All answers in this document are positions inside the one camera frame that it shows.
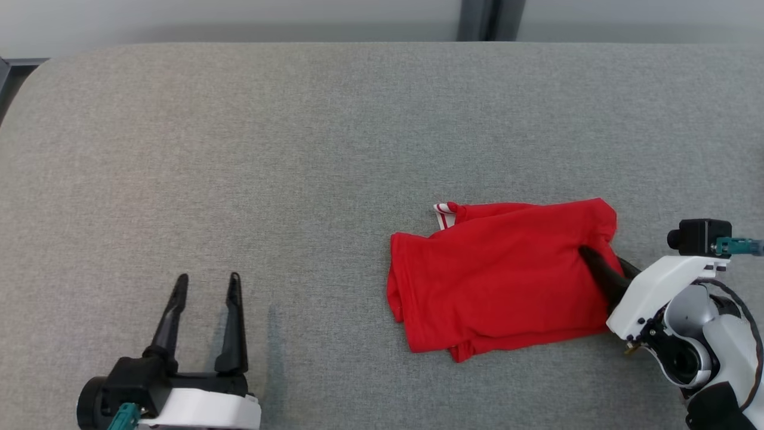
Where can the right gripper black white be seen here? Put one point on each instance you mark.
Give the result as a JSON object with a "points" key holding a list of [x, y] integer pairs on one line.
{"points": [[650, 292]]}

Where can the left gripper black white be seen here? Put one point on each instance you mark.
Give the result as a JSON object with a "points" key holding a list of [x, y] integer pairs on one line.
{"points": [[209, 409]]}

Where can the red basketball jersey white trim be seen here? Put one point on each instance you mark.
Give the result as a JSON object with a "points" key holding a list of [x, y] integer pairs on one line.
{"points": [[501, 280]]}

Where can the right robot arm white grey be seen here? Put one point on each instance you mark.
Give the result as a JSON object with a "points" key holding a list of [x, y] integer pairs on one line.
{"points": [[728, 352]]}

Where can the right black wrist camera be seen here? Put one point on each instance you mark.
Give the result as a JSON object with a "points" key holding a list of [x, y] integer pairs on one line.
{"points": [[698, 236]]}

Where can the grey partition post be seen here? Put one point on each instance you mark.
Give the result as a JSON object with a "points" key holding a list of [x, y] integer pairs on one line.
{"points": [[489, 18]]}

